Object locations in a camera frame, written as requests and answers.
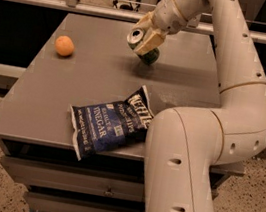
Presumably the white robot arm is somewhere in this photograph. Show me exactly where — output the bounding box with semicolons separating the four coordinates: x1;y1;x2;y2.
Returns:
133;0;266;212

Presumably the grey drawer cabinet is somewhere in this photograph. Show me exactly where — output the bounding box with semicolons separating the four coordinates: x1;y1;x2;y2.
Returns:
0;0;266;212

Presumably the orange fruit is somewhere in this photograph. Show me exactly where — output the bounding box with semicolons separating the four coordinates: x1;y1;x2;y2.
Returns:
54;35;75;57

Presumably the blue Kettle chips bag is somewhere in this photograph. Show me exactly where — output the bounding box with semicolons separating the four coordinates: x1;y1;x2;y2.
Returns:
71;85;154;160

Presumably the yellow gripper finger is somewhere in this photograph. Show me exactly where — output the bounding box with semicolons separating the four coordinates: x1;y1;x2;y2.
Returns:
133;11;153;31
134;27;166;56

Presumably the green soda can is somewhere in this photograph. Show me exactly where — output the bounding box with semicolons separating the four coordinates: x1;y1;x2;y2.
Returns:
127;28;160;65

